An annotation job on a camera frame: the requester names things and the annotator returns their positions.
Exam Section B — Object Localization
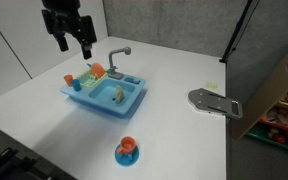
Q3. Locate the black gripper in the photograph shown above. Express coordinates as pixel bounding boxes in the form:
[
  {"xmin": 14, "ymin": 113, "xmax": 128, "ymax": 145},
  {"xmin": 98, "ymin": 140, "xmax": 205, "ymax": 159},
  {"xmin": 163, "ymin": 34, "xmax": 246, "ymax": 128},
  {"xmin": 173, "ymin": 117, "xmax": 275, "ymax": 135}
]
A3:
[{"xmin": 41, "ymin": 0, "xmax": 98, "ymax": 61}]

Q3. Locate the white container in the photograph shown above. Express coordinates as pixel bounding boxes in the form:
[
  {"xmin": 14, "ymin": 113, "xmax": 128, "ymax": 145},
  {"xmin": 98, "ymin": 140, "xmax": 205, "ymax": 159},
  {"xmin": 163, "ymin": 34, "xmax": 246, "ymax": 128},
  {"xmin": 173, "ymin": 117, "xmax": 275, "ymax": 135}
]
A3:
[{"xmin": 113, "ymin": 84, "xmax": 125, "ymax": 105}]

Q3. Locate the blue toy sink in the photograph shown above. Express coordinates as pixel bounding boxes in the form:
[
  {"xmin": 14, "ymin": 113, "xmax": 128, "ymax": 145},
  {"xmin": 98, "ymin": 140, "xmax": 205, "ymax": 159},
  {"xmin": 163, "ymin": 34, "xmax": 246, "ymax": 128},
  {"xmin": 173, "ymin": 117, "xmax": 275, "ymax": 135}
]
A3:
[{"xmin": 59, "ymin": 73, "xmax": 147, "ymax": 120}]

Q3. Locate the orange toy plate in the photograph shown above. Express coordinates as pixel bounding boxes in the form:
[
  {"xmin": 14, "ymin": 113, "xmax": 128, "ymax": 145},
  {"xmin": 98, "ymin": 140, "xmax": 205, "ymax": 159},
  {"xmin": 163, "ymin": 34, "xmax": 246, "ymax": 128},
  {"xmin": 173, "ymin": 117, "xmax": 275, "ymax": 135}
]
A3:
[{"xmin": 90, "ymin": 62, "xmax": 106, "ymax": 80}]

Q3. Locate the orange toy tumbler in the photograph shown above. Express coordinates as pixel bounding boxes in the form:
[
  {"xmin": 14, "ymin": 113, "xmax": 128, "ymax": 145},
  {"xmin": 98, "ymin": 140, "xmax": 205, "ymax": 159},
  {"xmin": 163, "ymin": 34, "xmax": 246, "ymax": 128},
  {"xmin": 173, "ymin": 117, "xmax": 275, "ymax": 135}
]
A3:
[{"xmin": 63, "ymin": 74, "xmax": 74, "ymax": 88}]

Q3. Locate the yellow-green dish rack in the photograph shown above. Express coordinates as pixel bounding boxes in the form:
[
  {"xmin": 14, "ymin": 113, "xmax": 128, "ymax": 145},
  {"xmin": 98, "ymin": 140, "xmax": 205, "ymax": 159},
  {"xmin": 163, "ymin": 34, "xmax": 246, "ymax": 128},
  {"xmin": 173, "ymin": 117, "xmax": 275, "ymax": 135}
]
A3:
[{"xmin": 76, "ymin": 68, "xmax": 108, "ymax": 89}]

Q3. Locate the blue toy tumbler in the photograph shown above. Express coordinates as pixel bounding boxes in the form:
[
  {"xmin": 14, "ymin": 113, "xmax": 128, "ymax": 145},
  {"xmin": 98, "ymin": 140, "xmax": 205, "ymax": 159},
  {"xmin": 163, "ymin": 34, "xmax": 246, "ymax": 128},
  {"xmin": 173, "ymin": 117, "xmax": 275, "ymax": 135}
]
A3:
[{"xmin": 71, "ymin": 79, "xmax": 83, "ymax": 92}]

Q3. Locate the grey toy faucet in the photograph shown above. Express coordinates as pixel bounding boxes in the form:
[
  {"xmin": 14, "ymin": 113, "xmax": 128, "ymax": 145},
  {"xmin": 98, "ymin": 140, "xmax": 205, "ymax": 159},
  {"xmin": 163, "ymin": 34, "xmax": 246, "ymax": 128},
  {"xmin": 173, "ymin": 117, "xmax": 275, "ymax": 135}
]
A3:
[{"xmin": 107, "ymin": 46, "xmax": 132, "ymax": 80}]

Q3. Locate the blue saucer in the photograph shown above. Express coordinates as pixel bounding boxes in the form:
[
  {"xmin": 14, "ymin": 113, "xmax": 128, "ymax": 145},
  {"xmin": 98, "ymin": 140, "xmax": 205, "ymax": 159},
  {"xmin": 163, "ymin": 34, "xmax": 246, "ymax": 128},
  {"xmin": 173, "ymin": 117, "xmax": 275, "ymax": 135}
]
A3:
[{"xmin": 114, "ymin": 143, "xmax": 140, "ymax": 167}]

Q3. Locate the grey metal mounting plate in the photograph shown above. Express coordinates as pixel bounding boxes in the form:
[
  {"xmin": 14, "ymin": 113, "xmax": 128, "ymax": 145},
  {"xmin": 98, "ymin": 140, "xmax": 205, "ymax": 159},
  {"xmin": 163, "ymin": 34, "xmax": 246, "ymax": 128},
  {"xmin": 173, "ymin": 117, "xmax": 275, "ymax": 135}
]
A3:
[{"xmin": 187, "ymin": 87, "xmax": 244, "ymax": 120}]

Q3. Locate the pale yellow sticky note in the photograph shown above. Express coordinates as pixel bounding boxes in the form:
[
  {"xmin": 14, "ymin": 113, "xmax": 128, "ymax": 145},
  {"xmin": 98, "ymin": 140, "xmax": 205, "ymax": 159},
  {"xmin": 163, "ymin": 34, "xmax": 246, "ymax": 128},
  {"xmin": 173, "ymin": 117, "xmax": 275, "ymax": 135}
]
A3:
[{"xmin": 205, "ymin": 81, "xmax": 219, "ymax": 91}]

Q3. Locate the black stand pole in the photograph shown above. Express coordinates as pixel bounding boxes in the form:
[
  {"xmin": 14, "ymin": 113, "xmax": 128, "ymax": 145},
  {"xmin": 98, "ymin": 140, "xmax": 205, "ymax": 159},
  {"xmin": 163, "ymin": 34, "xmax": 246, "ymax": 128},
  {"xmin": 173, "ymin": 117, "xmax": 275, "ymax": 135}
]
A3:
[{"xmin": 219, "ymin": 0, "xmax": 262, "ymax": 64}]

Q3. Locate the cardboard box with items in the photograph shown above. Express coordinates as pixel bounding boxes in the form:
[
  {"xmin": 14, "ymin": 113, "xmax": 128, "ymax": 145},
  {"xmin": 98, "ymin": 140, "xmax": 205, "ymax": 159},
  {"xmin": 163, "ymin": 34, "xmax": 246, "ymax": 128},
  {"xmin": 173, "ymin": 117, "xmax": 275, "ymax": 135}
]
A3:
[{"xmin": 235, "ymin": 54, "xmax": 288, "ymax": 156}]

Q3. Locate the orange teacup with handle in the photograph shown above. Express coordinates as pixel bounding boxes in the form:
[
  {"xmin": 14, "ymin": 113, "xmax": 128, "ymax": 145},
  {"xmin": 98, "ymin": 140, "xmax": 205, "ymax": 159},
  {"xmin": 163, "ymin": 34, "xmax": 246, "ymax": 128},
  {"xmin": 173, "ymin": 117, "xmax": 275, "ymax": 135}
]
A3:
[{"xmin": 117, "ymin": 136, "xmax": 138, "ymax": 156}]

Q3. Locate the black camera rig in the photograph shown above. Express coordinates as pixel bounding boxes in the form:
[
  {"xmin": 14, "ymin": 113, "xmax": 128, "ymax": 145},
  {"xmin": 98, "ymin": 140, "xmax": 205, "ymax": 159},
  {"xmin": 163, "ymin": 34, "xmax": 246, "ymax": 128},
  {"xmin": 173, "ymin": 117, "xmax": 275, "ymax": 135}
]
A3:
[{"xmin": 0, "ymin": 143, "xmax": 77, "ymax": 180}]

